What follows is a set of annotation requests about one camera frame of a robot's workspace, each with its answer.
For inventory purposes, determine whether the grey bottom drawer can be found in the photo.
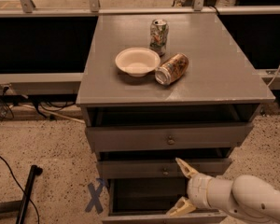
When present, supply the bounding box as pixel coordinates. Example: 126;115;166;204
102;177;227;224

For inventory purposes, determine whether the white paper bowl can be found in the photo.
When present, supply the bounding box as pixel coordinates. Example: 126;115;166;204
115;48;161;77

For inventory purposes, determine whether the grey drawer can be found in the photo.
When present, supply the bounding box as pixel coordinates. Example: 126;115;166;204
86;105;257;152
95;147;232;179
102;177;227;224

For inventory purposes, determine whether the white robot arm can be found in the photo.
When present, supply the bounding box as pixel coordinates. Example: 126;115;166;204
167;158;280;224

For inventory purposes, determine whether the blue tape cross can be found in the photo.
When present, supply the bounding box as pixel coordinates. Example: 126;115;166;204
85;178;105;214

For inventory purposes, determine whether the upright drink can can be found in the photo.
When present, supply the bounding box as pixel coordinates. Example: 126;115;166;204
149;19;169;56

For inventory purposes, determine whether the black metal stand leg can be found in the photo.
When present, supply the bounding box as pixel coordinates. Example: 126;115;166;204
0;163;44;224

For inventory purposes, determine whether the black floor cable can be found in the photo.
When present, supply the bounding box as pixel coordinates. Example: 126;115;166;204
0;147;41;224

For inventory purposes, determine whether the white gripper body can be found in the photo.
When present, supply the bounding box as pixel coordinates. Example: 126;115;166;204
187;173;213;209

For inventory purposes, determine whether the grey metal railing frame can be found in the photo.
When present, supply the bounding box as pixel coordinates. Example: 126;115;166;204
0;0;280;90

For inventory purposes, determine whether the cable bundle under rail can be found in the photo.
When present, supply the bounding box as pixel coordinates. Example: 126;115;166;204
0;83;86;125

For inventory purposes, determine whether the grey drawer cabinet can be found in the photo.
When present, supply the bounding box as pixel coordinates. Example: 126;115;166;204
76;13;276;185

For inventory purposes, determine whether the grey top drawer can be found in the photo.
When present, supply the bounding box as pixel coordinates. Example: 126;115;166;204
86;105;257;152

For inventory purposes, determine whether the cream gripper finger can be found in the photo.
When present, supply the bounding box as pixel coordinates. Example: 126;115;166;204
175;158;198;179
167;197;196;217

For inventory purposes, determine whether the white cable at right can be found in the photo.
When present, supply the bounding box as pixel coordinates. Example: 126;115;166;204
266;48;280;89

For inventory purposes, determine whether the lying orange drink can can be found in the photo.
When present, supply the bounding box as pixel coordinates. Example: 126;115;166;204
155;53;189;86

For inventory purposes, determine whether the grey middle drawer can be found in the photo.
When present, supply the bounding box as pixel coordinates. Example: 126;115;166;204
95;147;232;179

